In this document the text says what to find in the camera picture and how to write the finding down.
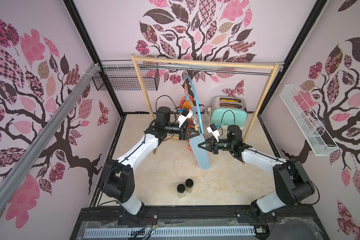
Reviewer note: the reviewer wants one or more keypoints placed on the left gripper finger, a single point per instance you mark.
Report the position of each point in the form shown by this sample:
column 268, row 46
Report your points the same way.
column 193, row 124
column 190, row 135

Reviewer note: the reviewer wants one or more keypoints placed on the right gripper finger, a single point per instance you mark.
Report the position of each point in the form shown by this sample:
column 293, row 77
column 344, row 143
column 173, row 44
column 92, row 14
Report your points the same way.
column 206, row 148
column 205, row 143

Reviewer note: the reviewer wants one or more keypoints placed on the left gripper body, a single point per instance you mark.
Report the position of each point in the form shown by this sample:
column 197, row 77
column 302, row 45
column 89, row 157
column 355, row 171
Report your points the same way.
column 172, row 128

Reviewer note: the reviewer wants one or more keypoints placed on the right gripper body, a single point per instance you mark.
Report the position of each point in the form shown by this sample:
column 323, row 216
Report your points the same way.
column 214, row 145

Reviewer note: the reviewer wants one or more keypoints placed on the grey blue insole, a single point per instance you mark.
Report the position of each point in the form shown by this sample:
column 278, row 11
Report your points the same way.
column 200, row 154

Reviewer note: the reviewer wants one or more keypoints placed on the blue clip hanger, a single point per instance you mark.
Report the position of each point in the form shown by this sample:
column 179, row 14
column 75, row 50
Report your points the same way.
column 191, row 95

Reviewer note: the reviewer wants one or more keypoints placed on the wooden clothes rack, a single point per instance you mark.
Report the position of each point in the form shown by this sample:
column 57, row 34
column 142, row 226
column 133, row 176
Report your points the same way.
column 210, row 66

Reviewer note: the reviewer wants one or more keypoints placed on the orange rimmed grey insole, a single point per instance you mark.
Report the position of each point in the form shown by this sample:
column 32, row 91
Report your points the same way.
column 189, row 146

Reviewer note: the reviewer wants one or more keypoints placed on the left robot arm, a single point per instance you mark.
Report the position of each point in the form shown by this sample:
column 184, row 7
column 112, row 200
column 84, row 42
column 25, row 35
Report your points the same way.
column 118, row 181

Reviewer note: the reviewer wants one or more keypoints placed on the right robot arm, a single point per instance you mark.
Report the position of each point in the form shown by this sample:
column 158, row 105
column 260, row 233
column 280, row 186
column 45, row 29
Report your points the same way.
column 292, row 184

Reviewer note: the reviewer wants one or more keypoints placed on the red orange insole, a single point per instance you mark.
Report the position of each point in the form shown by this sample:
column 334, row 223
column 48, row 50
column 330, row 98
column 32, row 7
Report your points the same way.
column 186, row 102

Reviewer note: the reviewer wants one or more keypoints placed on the mint green toaster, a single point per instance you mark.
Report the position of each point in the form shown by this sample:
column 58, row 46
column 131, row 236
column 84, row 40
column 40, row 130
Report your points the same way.
column 228, row 111

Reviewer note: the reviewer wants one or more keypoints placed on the right black lid jar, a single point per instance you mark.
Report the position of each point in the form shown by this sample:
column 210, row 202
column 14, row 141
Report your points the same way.
column 189, row 185

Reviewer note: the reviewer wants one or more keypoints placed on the black lid jar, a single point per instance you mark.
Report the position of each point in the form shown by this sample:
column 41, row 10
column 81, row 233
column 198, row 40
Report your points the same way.
column 181, row 190
column 189, row 185

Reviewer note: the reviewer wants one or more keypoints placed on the left black lid jar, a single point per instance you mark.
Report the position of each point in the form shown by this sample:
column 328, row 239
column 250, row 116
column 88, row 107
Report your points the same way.
column 181, row 190

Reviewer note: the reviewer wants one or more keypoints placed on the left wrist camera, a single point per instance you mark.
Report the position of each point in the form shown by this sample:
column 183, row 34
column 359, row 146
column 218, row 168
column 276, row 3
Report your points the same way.
column 184, row 115

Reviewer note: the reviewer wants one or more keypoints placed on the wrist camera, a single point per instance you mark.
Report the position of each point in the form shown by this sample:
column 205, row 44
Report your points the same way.
column 214, row 130
column 184, row 115

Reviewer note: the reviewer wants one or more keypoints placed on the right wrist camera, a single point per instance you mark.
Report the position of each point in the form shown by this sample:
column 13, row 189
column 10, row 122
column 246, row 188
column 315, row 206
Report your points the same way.
column 214, row 130

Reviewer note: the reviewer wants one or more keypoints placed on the black wire basket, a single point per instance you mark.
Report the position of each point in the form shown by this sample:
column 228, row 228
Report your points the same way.
column 124, row 78

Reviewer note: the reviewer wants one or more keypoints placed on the white slotted cable duct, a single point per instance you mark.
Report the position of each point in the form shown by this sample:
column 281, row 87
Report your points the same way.
column 168, row 232

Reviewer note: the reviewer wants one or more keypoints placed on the white wire basket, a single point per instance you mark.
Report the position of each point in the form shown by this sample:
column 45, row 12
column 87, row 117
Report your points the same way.
column 300, row 106

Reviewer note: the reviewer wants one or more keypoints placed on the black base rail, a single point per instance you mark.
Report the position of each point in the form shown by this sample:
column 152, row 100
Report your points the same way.
column 288, row 223

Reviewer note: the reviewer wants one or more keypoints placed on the aluminium frame bar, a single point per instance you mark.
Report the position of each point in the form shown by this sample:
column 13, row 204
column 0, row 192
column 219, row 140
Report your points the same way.
column 11, row 182

